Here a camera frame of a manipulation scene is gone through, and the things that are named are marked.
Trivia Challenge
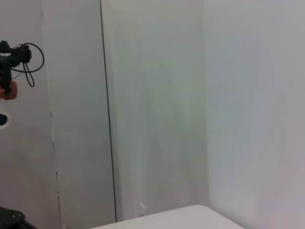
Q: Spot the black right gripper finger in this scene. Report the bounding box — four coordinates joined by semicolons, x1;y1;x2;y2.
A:
0;218;36;229

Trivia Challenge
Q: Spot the orange block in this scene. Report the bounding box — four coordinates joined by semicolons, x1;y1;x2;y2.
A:
0;81;19;100

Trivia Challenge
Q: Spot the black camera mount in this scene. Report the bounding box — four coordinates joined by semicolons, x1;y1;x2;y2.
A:
0;40;33;94

